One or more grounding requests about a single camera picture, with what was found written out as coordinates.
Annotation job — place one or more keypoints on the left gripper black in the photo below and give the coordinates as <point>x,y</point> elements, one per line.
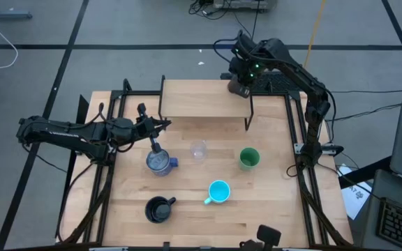
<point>144,128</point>

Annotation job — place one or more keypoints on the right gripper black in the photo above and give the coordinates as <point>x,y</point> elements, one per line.
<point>243,71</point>

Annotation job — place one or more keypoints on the purple steel mug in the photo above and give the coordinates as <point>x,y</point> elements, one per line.
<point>159,164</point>

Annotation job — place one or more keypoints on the clear glass cup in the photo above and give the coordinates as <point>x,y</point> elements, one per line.
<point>199,151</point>

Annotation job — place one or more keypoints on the dark blue enamel mug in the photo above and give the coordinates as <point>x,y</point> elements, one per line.
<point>157,210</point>

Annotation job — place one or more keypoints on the green plastic cup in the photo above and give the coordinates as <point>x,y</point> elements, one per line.
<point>249,158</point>

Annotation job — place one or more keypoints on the turquoise mug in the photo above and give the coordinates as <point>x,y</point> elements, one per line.
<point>219,191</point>

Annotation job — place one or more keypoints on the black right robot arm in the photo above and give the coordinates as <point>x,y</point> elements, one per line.
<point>300,73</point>

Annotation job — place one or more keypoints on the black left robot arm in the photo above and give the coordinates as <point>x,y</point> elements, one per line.
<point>65,134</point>

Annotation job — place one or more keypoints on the wooden shelf black metal legs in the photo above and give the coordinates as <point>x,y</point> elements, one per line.
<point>204,97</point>

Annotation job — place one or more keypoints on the grey power strip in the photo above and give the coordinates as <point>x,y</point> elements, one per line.
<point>243,4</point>

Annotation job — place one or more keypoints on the white paper sheet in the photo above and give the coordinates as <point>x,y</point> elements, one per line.
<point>358,200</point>

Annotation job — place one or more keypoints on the grey desk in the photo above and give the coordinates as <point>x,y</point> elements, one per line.
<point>382,184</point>

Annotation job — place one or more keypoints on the grey desk leg base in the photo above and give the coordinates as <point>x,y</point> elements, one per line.
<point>12,15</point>

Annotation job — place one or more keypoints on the black keyboard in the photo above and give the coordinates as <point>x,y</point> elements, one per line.
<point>401,226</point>

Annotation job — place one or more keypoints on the black metal table frame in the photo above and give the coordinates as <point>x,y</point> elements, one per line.
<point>134,93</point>

